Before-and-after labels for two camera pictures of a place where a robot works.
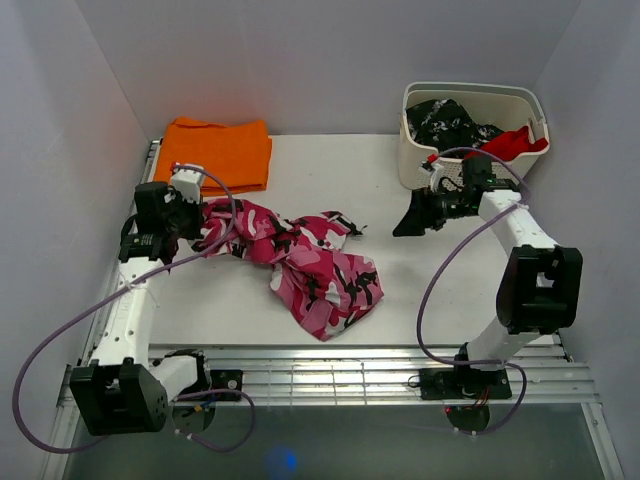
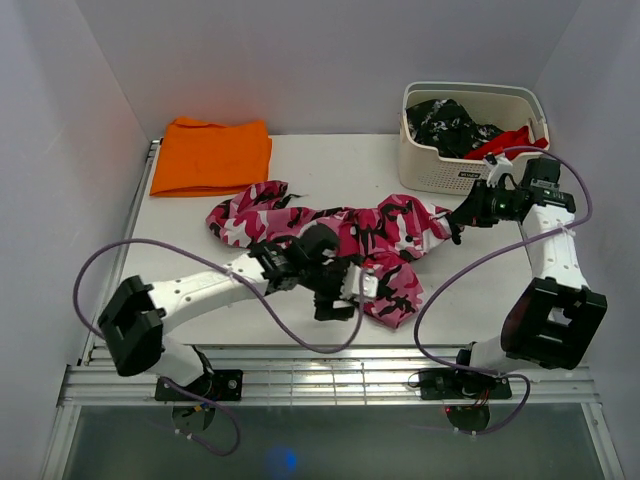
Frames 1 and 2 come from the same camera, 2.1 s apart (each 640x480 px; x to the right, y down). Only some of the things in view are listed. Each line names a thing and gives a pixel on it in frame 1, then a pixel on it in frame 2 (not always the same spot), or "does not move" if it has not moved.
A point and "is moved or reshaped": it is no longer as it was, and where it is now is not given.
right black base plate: x=464 y=384 does not move
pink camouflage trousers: x=323 y=289 is moved or reshaped
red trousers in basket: x=510 y=145 does not move
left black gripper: x=197 y=211 to x=323 y=303
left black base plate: x=226 y=379 does not move
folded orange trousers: x=235 y=157 does not move
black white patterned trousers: x=445 y=124 does not move
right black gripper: x=421 y=214 to x=472 y=212
